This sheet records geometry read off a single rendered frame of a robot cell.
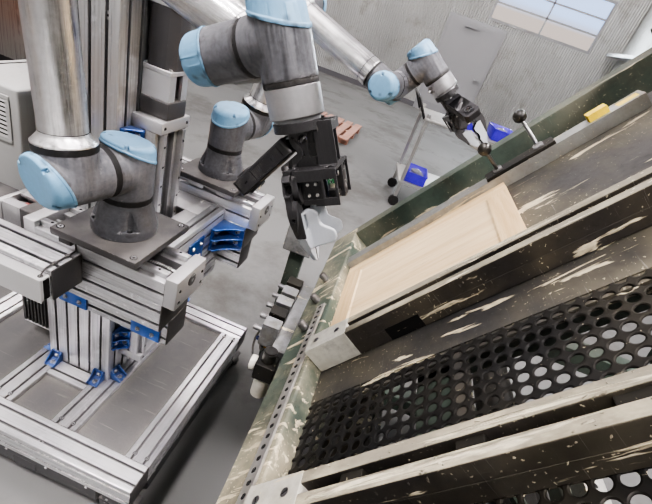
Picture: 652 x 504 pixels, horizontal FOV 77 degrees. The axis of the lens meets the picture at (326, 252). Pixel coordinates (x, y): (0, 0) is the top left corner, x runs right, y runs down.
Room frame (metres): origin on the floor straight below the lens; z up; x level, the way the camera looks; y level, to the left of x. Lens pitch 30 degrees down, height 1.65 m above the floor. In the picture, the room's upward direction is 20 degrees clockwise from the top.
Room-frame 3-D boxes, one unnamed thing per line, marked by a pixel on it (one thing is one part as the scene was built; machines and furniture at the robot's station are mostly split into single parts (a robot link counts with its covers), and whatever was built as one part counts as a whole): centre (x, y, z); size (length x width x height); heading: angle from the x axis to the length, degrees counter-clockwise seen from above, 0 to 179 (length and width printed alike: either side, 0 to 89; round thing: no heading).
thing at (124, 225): (0.83, 0.49, 1.09); 0.15 x 0.15 x 0.10
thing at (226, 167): (1.32, 0.45, 1.09); 0.15 x 0.15 x 0.10
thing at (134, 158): (0.82, 0.49, 1.20); 0.13 x 0.12 x 0.14; 161
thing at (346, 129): (6.29, 0.55, 0.05); 1.12 x 0.75 x 0.10; 172
